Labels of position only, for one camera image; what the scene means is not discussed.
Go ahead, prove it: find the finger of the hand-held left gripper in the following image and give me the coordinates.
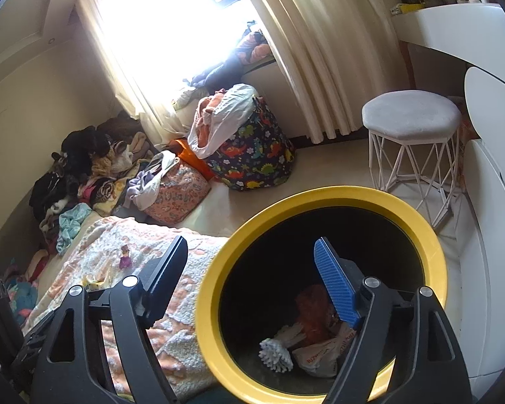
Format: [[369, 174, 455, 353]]
[[313, 238, 472, 404], [29, 236, 190, 404]]

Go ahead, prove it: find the red plastic bag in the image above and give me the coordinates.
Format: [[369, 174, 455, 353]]
[[295, 284, 341, 343]]

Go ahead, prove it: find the clear printed plastic wrapper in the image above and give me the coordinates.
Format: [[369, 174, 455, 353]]
[[292, 322, 358, 378]]

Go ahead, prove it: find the yellow-rimmed dark bin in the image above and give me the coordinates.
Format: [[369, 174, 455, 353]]
[[196, 185, 447, 404]]

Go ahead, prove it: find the white foam fruit net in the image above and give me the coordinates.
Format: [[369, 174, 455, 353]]
[[259, 322, 308, 373]]

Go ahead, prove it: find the colourful patterned cloth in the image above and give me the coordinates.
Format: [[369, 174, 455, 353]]
[[6, 280, 39, 325]]

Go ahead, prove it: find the orange and white blanket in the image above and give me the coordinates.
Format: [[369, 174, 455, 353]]
[[23, 216, 232, 400]]

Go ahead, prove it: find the yellow snack wrapper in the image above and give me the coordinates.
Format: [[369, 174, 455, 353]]
[[83, 275, 111, 292]]

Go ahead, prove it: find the pink patterned cloth bag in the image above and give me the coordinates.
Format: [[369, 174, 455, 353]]
[[143, 162, 213, 224]]

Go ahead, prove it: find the white and purple garment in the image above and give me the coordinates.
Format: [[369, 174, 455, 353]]
[[126, 149, 179, 211]]

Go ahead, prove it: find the light blue cloth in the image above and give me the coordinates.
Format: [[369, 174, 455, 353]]
[[57, 203, 93, 255]]

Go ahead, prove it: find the orange bag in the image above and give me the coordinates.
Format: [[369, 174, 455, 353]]
[[170, 139, 215, 181]]

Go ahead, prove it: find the pile of clothes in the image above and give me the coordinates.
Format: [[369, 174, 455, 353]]
[[27, 113, 161, 257]]

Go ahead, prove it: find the dinosaur print laundry basket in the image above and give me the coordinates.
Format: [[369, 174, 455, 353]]
[[202, 97, 297, 192]]

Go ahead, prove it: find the orange towel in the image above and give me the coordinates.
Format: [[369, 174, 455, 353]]
[[194, 95, 229, 144]]

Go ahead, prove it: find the white plastic bag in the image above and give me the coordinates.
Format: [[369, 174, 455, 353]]
[[187, 83, 259, 161]]

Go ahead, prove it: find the white rounded cabinet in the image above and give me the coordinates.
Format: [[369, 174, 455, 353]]
[[459, 65, 505, 381]]

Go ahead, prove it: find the cream curtain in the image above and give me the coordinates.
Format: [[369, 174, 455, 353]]
[[231, 0, 405, 144], [73, 0, 186, 144]]

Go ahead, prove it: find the dark blue jacket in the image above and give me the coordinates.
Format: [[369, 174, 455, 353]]
[[191, 57, 245, 89]]

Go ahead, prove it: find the window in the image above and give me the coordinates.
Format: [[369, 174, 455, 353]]
[[97, 0, 257, 76]]

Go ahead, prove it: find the white dressing table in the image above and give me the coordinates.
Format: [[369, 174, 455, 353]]
[[391, 2, 505, 66]]

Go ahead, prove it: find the white stool with wire legs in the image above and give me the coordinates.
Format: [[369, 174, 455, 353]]
[[362, 90, 464, 228]]

